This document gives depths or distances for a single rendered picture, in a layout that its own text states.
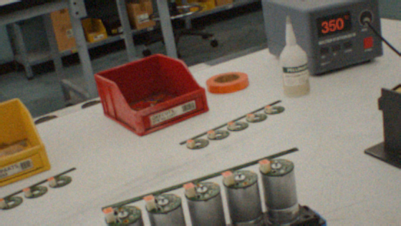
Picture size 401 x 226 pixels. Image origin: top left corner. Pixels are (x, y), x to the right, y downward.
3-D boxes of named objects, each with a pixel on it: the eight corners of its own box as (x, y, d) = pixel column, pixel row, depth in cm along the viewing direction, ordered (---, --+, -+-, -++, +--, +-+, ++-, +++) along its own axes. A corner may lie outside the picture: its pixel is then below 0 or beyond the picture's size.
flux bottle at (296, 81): (293, 99, 69) (283, 21, 65) (278, 94, 72) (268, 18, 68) (316, 91, 70) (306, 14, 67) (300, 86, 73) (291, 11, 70)
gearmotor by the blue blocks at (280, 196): (306, 228, 40) (299, 166, 39) (276, 239, 40) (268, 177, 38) (291, 214, 43) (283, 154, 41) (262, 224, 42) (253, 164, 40)
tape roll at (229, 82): (198, 92, 78) (196, 84, 77) (222, 78, 82) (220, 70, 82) (234, 95, 74) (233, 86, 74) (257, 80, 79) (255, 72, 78)
